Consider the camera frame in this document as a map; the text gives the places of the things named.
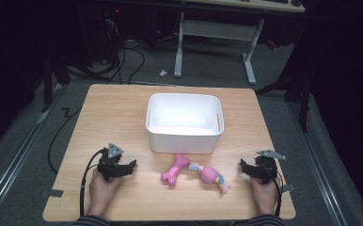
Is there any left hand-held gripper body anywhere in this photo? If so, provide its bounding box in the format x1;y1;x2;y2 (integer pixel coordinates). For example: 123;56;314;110
97;142;125;183

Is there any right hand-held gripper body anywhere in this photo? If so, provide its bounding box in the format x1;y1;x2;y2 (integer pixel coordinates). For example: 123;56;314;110
253;149;287;186

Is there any pink ball rope toy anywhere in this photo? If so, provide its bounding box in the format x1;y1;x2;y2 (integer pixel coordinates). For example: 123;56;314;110
188;162;230;196

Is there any pink bone toy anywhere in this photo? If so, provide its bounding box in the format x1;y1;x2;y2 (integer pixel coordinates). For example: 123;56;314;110
160;153;191;187

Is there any white plastic bin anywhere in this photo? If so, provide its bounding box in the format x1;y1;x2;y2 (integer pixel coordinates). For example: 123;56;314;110
145;92;225;155

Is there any person's right hand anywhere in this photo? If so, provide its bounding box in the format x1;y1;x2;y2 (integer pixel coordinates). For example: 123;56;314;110
250;176;281;217

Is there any person's left hand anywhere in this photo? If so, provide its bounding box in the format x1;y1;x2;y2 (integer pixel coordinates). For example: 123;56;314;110
87;170;123;218

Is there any black metal stand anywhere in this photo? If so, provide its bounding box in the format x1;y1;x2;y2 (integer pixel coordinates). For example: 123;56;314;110
254;70;313;134
39;56;72;113

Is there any black computer tower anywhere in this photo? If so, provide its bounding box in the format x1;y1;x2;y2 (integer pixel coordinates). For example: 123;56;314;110
92;5;125;65

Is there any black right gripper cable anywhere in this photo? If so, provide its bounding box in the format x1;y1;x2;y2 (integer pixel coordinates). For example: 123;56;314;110
259;163;285;218

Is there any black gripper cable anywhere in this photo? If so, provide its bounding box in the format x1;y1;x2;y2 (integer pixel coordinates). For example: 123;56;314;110
79;148;106;218
259;163;285;218

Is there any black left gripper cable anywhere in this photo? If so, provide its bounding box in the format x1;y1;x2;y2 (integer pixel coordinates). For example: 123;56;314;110
79;148;106;218

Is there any metal floor rail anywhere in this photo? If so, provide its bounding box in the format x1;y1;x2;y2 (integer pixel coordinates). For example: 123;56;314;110
287;100;351;226
0;84;65;226

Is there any black floor cable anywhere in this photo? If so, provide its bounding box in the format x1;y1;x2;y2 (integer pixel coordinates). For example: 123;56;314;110
47;106;84;175

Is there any bundle of black cables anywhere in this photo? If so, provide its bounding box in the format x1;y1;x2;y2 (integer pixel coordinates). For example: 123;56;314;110
98;18;147;86

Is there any white frame desk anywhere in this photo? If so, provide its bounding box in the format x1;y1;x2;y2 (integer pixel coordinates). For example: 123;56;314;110
173;0;307;86

